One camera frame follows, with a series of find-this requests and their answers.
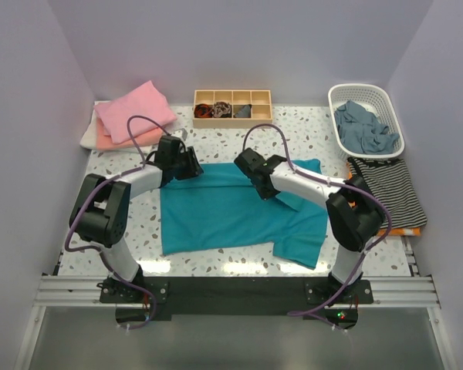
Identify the purple cable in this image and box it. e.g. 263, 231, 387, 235
242, 123, 393, 331
64, 114, 167, 331

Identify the teal t shirt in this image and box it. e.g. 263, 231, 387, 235
160, 163, 328, 268

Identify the brown patterned scrunchie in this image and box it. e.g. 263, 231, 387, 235
212, 101, 232, 119

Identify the dark grey folded cloth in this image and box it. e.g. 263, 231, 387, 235
233, 104, 252, 119

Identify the black white striped shirt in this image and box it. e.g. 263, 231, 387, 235
348, 156, 428, 229

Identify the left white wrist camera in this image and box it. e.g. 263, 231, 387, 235
175, 129, 188, 141

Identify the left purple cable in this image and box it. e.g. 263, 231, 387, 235
64, 114, 167, 331

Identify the wooden compartment organizer box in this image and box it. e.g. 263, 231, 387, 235
193, 89, 272, 129

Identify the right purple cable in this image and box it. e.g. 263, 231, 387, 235
242, 123, 393, 331

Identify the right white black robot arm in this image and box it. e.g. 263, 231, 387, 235
234, 148, 390, 315

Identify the orange white tie-dye shirt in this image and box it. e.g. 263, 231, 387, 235
345, 161, 423, 237

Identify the aluminium extrusion rail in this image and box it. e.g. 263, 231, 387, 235
33, 276, 441, 308

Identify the white plastic laundry basket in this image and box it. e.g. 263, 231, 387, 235
328, 83, 405, 160

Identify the grey blue t shirt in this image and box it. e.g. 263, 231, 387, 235
334, 100, 400, 155

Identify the pink folded t shirt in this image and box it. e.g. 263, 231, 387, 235
93, 80, 177, 144

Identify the white folded t shirt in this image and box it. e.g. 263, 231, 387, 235
79, 113, 154, 155

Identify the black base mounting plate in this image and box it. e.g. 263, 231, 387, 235
99, 275, 374, 323

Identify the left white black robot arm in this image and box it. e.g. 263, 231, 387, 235
65, 135, 203, 303

